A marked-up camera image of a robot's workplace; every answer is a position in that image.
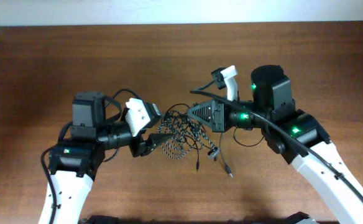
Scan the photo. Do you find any thin black cable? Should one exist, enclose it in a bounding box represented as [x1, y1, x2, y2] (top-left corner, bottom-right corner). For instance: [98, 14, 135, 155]
[162, 103, 234, 179]

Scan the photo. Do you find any left camera cable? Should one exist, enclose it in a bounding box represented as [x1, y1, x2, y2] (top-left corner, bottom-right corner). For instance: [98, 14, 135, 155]
[40, 88, 142, 224]

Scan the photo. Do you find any right camera cable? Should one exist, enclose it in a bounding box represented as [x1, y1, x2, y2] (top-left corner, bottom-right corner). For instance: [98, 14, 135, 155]
[189, 78, 363, 218]

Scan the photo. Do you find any camera cable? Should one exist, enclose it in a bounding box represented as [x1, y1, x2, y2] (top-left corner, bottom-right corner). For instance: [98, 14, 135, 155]
[40, 88, 142, 224]
[189, 78, 363, 218]

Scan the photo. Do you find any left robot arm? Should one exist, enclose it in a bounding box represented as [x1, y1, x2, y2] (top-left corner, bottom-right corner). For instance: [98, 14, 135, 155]
[39, 91, 172, 223]

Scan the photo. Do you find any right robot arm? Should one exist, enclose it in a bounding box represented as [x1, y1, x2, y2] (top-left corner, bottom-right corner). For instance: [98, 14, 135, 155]
[187, 65, 363, 223]

